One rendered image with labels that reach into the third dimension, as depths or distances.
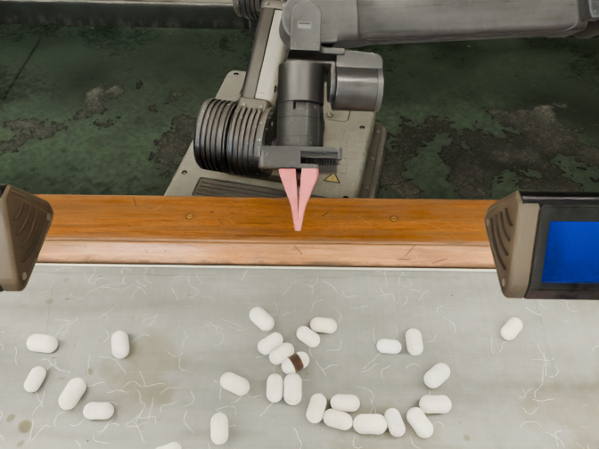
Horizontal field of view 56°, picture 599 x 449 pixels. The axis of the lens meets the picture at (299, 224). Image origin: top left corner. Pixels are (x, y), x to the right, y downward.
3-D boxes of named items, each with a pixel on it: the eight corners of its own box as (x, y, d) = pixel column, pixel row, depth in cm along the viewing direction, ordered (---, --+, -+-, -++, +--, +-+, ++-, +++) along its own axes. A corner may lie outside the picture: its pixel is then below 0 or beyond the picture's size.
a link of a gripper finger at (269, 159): (317, 231, 66) (319, 151, 66) (256, 230, 66) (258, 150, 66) (316, 231, 73) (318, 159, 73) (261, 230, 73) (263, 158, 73)
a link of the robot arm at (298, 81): (277, 64, 72) (280, 50, 67) (331, 67, 73) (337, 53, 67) (276, 118, 72) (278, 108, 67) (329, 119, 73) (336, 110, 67)
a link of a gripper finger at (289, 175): (338, 232, 66) (340, 151, 66) (276, 230, 66) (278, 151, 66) (335, 232, 73) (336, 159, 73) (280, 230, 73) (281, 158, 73)
